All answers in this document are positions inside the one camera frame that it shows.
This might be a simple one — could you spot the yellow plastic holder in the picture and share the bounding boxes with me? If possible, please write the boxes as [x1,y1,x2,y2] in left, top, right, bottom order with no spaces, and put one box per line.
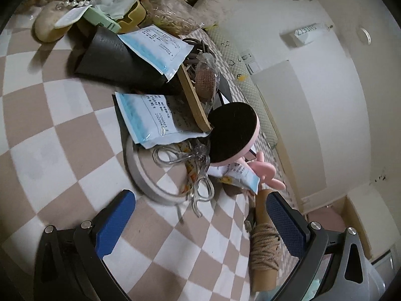
[118,0,149,34]

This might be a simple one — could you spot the grey headboard panel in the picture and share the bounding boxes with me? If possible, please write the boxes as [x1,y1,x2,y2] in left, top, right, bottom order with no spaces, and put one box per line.
[251,59,311,195]

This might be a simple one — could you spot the pink rabbit phone stand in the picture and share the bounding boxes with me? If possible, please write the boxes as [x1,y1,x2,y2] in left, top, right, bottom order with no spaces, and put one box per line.
[207,102,287,192]

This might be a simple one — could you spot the small blue white packet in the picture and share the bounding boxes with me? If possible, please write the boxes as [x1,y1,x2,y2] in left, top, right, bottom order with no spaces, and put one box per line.
[208,162,261,195]

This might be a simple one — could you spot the blue white face mask pack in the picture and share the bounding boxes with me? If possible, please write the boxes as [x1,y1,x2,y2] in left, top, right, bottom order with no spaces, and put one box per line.
[117,25,195,83]
[114,92,210,149]

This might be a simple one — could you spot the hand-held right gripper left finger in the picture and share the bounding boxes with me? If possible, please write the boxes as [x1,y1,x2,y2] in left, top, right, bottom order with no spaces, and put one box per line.
[33,189,136,301]

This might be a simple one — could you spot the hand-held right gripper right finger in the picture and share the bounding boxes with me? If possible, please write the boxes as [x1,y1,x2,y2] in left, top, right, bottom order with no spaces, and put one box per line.
[266,191,375,301]

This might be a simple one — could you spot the dried flowers in plastic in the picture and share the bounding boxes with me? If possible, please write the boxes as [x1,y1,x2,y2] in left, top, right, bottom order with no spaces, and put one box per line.
[146,0,201,36]

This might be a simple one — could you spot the burlap roll in plastic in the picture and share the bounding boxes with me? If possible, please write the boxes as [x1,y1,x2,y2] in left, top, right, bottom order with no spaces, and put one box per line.
[194,53,221,104]

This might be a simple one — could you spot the beige slipper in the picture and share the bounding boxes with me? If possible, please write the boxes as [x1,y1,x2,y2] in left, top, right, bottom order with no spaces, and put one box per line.
[33,1,85,43]

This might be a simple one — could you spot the white wall socket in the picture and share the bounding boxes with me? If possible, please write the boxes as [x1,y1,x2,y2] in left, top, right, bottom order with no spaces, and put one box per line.
[241,53,261,75]

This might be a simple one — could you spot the black leather pouch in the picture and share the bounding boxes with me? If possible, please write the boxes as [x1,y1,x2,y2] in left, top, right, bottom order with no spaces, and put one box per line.
[73,26,182,96]

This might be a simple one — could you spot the cardboard tube with twine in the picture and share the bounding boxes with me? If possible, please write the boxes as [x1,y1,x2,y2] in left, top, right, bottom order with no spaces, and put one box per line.
[244,189,284,293]

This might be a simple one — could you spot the yellow snack packet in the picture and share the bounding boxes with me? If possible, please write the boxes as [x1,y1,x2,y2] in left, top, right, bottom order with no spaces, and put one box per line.
[177,141,204,195]

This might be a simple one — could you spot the green plastic case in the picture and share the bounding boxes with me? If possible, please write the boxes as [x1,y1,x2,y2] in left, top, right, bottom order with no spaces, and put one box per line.
[82,6,121,33]

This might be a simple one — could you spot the wooden alcove frame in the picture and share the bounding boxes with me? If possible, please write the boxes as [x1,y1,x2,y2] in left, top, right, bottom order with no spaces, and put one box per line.
[301,194,373,259]

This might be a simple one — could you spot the clear plastic scissors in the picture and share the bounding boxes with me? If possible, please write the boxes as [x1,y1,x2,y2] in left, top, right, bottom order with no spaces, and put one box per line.
[153,139,216,218]

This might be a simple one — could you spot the white round ring frame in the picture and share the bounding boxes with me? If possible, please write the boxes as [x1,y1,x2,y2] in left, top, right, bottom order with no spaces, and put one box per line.
[124,136,196,206]

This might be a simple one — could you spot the black cable bundle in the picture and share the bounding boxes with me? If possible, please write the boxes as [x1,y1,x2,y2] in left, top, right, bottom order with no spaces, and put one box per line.
[180,38,212,66]

